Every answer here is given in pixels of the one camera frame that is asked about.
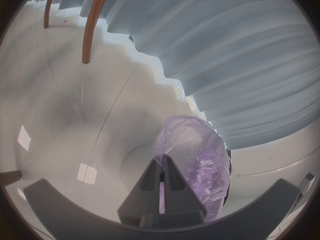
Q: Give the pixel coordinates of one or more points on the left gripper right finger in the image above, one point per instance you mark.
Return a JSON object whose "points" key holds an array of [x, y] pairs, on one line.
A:
{"points": [[180, 199]]}

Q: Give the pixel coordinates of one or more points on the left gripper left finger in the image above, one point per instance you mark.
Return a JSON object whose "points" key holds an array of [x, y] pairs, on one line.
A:
{"points": [[145, 199]]}

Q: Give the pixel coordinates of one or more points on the purple plastic bag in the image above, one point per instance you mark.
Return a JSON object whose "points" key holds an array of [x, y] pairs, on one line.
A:
{"points": [[200, 159]]}

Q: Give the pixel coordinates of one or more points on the white curtain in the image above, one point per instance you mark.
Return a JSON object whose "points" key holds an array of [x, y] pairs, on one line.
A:
{"points": [[225, 59]]}

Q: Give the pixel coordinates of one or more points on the white cushioned wooden chair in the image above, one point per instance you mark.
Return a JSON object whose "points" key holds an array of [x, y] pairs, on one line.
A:
{"points": [[87, 34]]}

